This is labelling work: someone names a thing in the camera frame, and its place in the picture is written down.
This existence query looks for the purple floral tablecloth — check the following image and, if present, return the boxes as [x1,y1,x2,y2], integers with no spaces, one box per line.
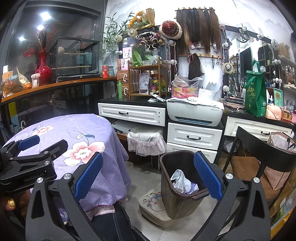
[1,113,129,227]

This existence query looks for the person's left hand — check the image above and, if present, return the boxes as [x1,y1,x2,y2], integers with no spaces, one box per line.
[0,189,31,218]

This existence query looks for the pink pig toy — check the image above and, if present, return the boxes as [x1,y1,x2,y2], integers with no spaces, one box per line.
[266,104,282,120]

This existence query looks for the sunflower picture frame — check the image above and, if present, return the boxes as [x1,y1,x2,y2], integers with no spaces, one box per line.
[273,88,284,107]

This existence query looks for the cardboard box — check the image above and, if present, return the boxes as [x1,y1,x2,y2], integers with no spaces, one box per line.
[269,183,296,232]

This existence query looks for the curved wooden counter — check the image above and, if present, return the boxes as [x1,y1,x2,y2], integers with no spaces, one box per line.
[1,77,117,103]

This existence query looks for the white printer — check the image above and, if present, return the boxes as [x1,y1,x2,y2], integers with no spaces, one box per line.
[166,100,224,127]

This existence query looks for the black chair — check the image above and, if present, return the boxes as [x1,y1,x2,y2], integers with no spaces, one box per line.
[222,126,296,209]

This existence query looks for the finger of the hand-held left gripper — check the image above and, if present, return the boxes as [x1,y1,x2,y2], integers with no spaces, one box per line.
[0,135,40,163]
[9,139,68,169]

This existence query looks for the cartoon print cushion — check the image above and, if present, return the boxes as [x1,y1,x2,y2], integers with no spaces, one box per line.
[138,185,176,227]

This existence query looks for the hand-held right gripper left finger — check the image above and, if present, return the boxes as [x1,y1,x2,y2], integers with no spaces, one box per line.
[26,152,103,241]

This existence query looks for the green shopping bag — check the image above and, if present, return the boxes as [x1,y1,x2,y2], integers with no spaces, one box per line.
[244,60,269,117]

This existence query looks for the translucent white plastic bag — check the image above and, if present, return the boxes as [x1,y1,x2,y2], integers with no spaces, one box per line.
[171,169,192,193]

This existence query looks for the person's jeans leg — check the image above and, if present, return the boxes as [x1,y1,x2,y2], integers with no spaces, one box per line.
[90,202,139,241]

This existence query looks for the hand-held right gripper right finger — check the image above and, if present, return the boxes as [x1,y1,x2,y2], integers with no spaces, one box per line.
[194,151,271,241]

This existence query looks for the brown trash bin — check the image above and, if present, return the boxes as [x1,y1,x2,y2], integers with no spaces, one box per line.
[159,150,210,220]

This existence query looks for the hanging dark wig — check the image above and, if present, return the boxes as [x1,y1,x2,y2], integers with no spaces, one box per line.
[188,53,204,80]

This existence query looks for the clear bag of pink items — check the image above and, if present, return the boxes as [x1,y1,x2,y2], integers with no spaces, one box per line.
[171,75,205,99]

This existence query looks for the red embroidered hat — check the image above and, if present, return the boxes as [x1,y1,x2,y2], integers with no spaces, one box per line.
[159,20,183,40]

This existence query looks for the white desk drawer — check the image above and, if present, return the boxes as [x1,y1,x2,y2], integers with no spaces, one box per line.
[98,103,166,127]

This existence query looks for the kraft paper snack bag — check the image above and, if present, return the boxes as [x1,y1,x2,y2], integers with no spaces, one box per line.
[16,66,31,90]

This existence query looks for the black monitor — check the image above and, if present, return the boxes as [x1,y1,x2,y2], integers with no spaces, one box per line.
[239,46,252,80]

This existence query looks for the white plastic container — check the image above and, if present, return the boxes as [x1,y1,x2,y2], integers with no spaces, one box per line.
[198,88,214,103]

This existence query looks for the white drawer cabinet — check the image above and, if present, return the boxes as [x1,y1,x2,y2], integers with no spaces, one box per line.
[166,122,223,157]

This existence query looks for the red dried branches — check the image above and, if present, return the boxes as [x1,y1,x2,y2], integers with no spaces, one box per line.
[35,24,57,54]

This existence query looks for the black framed glass terrarium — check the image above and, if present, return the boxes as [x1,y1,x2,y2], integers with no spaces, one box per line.
[49,37,100,80]

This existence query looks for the stool with lace cover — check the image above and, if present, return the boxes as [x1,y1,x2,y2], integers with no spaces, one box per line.
[127,131,167,156]

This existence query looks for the pink paper bag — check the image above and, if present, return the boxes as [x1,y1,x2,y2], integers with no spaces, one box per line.
[264,132,296,193]

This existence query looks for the wooden shelf rack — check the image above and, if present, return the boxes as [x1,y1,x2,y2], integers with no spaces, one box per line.
[128,60,168,96]

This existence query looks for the red vase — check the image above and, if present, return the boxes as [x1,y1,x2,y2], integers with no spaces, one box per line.
[35,51,52,86]

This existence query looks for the green leafy branches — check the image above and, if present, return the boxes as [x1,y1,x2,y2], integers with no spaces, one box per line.
[102,11,134,55]

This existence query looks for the ornate beaded headpiece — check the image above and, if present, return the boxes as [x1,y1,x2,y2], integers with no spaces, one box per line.
[137,32,166,50]

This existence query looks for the sunflower bouquet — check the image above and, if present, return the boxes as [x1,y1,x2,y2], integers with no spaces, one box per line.
[128,8,155,29]

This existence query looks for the patterned glass bowl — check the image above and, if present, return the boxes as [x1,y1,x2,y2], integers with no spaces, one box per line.
[0,76,18,95]

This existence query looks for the hanging hair extensions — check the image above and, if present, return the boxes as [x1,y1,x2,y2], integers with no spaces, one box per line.
[176,8,221,57]

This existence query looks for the purple tissue package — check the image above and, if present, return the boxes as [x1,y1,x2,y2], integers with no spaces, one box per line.
[185,182,199,193]

